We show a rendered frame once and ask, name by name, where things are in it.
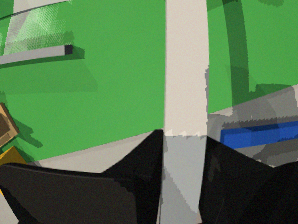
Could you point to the yellow block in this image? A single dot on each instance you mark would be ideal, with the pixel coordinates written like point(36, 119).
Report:
point(11, 156)

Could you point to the blue putter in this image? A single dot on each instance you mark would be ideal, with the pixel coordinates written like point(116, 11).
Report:
point(263, 134)

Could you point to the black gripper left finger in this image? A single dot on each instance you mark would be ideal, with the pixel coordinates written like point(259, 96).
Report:
point(127, 193)

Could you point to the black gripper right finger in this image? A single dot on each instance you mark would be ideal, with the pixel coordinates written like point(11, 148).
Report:
point(239, 190)

